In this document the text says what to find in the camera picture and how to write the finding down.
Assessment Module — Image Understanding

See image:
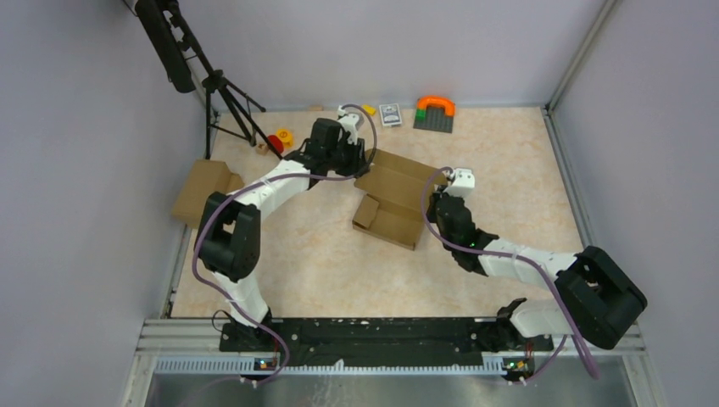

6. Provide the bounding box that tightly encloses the red round toy disc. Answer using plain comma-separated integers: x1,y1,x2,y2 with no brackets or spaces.
267,135,285,155

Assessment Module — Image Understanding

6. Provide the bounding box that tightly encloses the yellow round toy disc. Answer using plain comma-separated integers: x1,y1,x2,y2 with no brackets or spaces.
276,128,294,148

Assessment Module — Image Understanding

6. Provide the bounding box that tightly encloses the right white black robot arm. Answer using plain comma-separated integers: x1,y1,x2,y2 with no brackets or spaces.
426,192,648,349

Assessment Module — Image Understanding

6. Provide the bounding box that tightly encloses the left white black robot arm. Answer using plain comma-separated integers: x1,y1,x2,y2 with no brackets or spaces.
194,113,370,351

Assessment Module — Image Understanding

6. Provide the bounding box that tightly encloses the grey building baseplate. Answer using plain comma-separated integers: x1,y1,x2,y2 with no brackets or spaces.
413,108,454,134

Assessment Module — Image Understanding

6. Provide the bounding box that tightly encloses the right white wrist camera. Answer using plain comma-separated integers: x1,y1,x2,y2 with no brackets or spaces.
444,167,476,198

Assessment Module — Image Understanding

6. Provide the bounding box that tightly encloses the small wooden cube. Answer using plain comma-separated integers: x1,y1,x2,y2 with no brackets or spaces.
255,143,270,155

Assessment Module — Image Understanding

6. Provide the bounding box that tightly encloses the brown cardboard box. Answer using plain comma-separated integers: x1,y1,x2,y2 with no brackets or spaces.
171,159,245,231
352,149,447,250

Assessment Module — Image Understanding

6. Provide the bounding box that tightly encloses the folded brown cardboard box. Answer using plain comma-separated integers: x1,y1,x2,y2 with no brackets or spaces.
171,159,245,231

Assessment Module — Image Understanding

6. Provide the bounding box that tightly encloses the orange arch block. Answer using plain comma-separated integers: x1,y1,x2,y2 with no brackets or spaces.
416,95,456,117

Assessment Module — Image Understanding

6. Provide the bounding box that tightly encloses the yellow small block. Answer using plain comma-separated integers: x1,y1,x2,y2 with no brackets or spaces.
362,104,376,116

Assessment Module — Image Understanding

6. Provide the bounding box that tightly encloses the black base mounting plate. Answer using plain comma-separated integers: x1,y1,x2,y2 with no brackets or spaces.
219,317,554,367

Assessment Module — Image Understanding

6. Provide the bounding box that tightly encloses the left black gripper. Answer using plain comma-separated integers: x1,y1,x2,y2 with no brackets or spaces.
325,134,369,178

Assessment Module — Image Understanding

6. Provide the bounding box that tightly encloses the playing card deck box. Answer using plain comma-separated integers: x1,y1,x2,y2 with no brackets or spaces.
378,103,403,127

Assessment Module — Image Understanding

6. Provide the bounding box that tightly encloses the aluminium frame rail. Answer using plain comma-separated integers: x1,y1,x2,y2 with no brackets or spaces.
120,314,664,407

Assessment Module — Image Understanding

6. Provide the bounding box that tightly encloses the black camera tripod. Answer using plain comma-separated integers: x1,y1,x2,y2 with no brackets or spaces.
130,0,283,159

